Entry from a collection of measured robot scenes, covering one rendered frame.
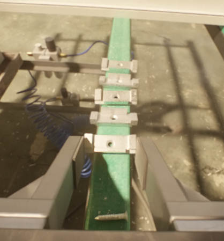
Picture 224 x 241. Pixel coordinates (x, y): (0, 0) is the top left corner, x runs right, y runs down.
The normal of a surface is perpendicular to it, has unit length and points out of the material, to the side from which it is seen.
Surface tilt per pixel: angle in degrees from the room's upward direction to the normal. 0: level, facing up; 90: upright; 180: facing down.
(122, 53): 0
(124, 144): 18
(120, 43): 0
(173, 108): 0
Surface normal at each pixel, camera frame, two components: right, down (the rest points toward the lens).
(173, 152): 0.02, -0.58
